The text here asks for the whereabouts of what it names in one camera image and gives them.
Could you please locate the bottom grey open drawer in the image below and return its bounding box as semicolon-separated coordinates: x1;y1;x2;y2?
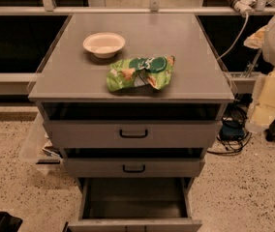
63;178;202;232

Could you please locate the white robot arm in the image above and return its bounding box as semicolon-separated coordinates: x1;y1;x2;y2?
244;15;275;133

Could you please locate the top grey drawer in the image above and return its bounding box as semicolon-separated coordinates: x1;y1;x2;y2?
44;121;222;149

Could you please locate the white paper bowl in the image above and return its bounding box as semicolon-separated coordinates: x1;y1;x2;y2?
82;32;126;59

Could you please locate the middle grey drawer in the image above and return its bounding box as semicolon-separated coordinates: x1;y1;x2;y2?
64;159;205;178

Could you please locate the grey drawer cabinet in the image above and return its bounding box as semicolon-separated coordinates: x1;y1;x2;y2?
30;14;233;232

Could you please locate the blue device on floor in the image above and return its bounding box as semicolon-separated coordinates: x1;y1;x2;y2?
219;125;245;141

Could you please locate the green rice chip bag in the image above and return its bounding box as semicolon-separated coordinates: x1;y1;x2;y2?
107;55;175;92

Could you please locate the white power strip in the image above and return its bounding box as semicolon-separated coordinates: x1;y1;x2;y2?
227;0;256;16

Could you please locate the black cable bundle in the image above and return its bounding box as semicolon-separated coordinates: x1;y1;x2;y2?
207;102;254;157

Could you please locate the white power cable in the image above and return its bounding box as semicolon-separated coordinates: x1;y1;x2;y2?
216;12;251;62

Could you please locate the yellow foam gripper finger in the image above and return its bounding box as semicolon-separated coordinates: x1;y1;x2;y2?
245;71;275;133

